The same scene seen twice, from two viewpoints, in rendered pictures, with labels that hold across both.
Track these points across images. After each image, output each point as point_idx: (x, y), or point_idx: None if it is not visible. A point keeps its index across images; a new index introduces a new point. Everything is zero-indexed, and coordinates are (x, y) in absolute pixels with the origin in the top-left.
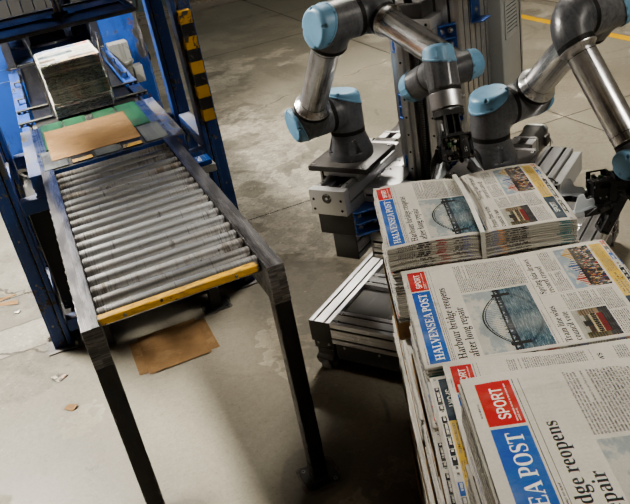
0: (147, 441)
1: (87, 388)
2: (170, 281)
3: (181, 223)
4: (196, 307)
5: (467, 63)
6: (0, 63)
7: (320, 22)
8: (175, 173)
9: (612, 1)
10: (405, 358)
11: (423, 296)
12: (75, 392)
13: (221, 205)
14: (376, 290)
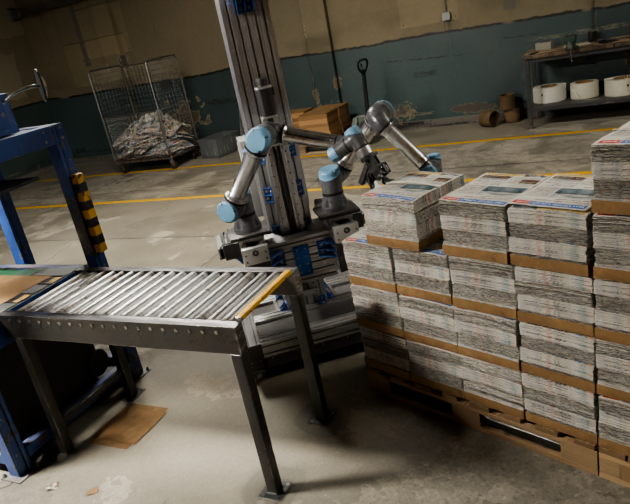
0: (187, 468)
1: (90, 477)
2: (241, 298)
3: (192, 284)
4: (116, 402)
5: None
6: None
7: (263, 135)
8: (129, 276)
9: (389, 107)
10: (399, 279)
11: (462, 199)
12: (82, 484)
13: (205, 269)
14: (264, 323)
